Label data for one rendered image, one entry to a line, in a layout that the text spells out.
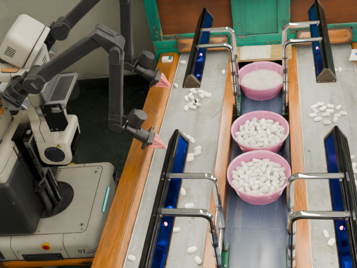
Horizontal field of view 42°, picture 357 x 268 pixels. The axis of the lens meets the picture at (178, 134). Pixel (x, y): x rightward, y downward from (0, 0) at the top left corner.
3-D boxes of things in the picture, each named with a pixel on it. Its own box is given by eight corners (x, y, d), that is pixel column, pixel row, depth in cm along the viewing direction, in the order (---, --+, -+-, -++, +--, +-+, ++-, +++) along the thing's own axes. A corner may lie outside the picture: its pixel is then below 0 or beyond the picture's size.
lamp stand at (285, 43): (282, 120, 233) (281, 42, 204) (281, 97, 248) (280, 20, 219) (322, 119, 229) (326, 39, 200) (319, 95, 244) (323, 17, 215)
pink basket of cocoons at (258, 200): (226, 210, 195) (224, 195, 189) (230, 165, 215) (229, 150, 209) (291, 211, 190) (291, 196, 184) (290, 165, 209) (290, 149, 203)
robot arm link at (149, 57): (124, 57, 236) (121, 66, 230) (134, 40, 230) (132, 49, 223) (144, 68, 240) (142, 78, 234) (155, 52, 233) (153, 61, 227)
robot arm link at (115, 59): (111, 33, 180) (106, 48, 172) (125, 34, 181) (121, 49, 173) (111, 117, 209) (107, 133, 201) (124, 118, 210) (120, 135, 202)
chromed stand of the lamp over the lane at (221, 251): (174, 294, 170) (151, 215, 141) (182, 248, 185) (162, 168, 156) (226, 296, 166) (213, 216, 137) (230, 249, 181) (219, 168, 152)
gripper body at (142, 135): (155, 127, 210) (141, 119, 208) (151, 142, 203) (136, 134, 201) (148, 135, 214) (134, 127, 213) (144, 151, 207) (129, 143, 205)
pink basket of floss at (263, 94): (259, 110, 242) (258, 95, 236) (227, 89, 260) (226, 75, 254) (297, 89, 251) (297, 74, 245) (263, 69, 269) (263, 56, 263)
